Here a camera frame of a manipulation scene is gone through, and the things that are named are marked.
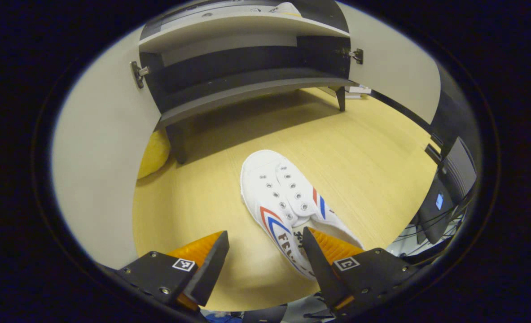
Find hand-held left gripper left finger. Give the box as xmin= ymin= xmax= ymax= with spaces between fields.
xmin=117 ymin=231 xmax=230 ymax=312

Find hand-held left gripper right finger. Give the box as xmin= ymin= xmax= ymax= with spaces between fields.
xmin=302 ymin=227 xmax=421 ymax=314

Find white shoe cabinet door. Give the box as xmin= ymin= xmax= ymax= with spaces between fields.
xmin=52 ymin=25 xmax=171 ymax=270
xmin=337 ymin=2 xmax=441 ymax=125

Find white shoe cabinet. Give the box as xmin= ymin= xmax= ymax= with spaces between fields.
xmin=139 ymin=0 xmax=360 ymax=164

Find yellow cushion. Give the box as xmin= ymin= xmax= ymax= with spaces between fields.
xmin=137 ymin=129 xmax=171 ymax=180

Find black computer equipment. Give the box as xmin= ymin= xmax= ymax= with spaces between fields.
xmin=416 ymin=137 xmax=477 ymax=245

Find black cables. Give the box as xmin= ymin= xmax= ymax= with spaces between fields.
xmin=400 ymin=211 xmax=468 ymax=258

